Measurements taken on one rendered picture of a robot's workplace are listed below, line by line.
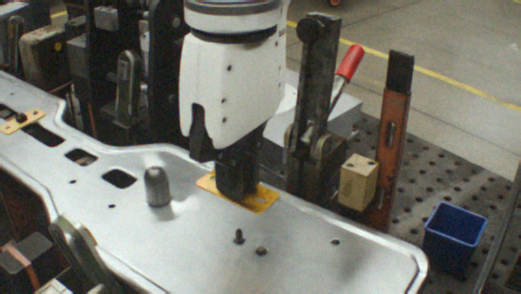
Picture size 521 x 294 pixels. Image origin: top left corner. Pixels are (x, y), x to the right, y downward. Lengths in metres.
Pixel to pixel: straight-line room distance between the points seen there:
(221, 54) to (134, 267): 0.26
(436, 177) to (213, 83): 0.90
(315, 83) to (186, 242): 0.23
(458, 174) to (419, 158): 0.11
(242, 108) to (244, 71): 0.03
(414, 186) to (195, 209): 0.69
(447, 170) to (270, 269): 0.81
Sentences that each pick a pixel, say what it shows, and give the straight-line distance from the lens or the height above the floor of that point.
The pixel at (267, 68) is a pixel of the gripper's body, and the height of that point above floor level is 1.21.
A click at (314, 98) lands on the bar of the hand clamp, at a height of 1.12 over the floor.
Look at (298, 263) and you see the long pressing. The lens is 0.56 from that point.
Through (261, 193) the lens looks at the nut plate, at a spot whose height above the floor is 1.07.
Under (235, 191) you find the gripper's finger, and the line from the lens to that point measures 0.52.
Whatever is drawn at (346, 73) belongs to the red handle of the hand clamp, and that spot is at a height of 1.12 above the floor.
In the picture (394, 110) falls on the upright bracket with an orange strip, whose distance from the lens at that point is 0.58.
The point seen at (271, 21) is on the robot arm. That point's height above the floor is 1.26.
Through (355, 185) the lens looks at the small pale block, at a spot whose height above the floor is 1.05.
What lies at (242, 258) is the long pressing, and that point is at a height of 1.00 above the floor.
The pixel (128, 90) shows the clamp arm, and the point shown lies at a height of 1.05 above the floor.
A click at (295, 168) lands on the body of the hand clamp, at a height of 1.02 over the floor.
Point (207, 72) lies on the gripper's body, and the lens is 0.42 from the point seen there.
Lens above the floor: 1.40
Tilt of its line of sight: 32 degrees down
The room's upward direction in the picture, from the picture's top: straight up
